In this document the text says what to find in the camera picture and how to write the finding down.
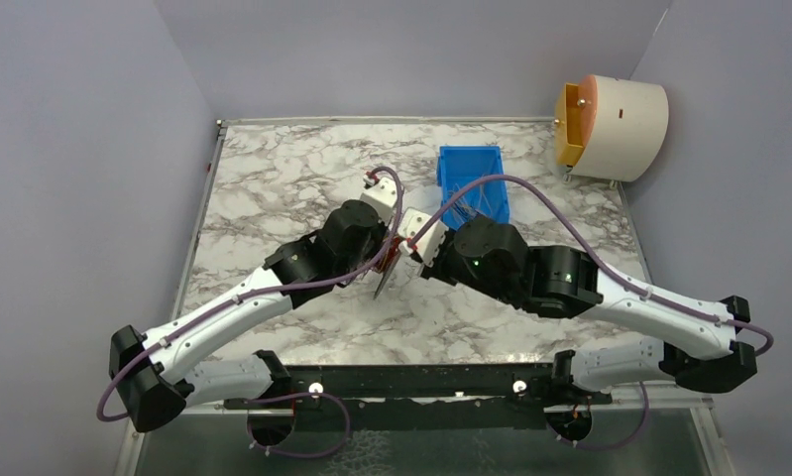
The black cable spool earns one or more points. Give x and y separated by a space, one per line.
388 264

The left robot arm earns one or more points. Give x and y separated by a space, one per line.
150 372

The cream cylinder with orange face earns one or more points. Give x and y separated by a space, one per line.
608 128

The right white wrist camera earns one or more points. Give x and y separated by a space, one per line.
421 238

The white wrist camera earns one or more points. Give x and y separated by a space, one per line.
381 194
421 238

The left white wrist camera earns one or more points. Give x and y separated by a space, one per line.
381 194

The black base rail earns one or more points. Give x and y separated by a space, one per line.
413 397

